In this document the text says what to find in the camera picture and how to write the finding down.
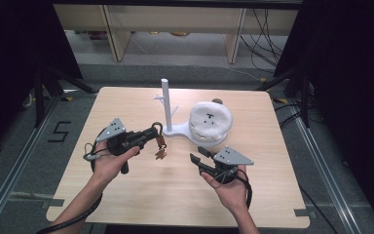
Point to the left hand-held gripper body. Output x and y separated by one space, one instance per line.
115 133

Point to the aluminium floor rail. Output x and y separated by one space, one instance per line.
16 165
324 175

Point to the dark curtain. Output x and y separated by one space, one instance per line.
347 81
9 65

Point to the black metal stand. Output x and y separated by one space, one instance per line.
40 97
303 97

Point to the person's right hand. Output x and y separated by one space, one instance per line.
232 195

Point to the white tree-shaped stand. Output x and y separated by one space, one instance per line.
166 107

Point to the beige wooden desk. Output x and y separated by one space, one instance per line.
175 22

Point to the grey tape strip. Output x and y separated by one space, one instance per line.
53 203
305 213

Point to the person's left hand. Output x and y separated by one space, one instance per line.
108 165

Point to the dark round table mark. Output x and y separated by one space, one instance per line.
217 100

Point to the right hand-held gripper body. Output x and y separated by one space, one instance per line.
229 169

